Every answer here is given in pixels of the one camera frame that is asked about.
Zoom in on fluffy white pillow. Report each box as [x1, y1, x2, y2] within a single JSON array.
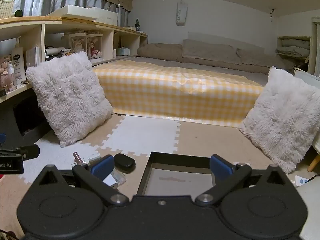
[[26, 51, 113, 147], [239, 66, 320, 174]]

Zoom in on light grey cloth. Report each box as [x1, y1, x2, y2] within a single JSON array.
[[295, 185, 320, 240]]

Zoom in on wooden shelf unit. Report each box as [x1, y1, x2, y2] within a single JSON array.
[[0, 16, 148, 104]]

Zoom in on knitted doll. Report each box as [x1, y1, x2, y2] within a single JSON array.
[[0, 56, 12, 88]]

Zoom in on white flat box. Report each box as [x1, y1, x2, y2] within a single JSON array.
[[46, 5, 118, 25]]

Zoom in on white pump lotion bottle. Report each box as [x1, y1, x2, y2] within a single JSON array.
[[11, 37, 27, 87]]

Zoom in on clear plastic case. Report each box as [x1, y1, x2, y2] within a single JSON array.
[[102, 169, 127, 188]]

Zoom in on white upright box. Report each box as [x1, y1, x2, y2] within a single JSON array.
[[26, 46, 40, 67]]

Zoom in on clear case with rabbit doll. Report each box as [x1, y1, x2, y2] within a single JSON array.
[[68, 33, 88, 54]]

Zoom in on white cabinet with wooden legs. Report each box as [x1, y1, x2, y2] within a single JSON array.
[[294, 69, 320, 173]]

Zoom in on black storage box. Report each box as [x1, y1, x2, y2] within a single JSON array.
[[0, 97, 53, 148]]

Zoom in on black oval case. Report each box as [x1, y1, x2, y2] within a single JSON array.
[[114, 154, 136, 172]]

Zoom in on white wicker basket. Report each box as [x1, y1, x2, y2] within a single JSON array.
[[0, 0, 14, 18]]

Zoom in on foam puzzle mat tiles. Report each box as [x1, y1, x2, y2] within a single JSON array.
[[0, 114, 298, 233]]

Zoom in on white hanging wall pouch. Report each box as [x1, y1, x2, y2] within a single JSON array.
[[176, 0, 188, 26]]

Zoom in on large beige bed pillow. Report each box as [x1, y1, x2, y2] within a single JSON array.
[[182, 39, 238, 64]]

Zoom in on white power strip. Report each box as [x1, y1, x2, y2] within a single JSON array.
[[295, 176, 310, 187]]

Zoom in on black cardboard box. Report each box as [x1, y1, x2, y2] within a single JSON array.
[[136, 151, 216, 197]]

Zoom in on white door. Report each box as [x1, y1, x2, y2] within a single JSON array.
[[310, 17, 320, 75]]

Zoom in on beige rolled duvet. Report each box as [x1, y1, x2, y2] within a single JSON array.
[[137, 43, 183, 62]]

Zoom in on yellow checkered bed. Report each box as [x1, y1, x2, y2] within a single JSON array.
[[92, 59, 264, 128]]

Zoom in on clear case with pink doll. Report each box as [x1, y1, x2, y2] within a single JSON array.
[[87, 34, 103, 60]]

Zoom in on white paper roll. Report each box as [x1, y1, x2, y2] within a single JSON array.
[[45, 47, 65, 55]]

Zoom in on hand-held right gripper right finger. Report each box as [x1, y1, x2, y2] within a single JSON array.
[[195, 154, 292, 207]]

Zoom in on folded beige blanket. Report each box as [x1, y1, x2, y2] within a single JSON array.
[[281, 39, 310, 48], [276, 46, 309, 58]]

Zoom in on grey curtain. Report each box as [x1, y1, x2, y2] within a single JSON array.
[[0, 0, 130, 28]]

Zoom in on wooden wall shelf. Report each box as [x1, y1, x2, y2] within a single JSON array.
[[276, 36, 312, 65]]

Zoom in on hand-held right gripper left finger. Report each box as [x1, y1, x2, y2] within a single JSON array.
[[31, 154, 130, 207]]

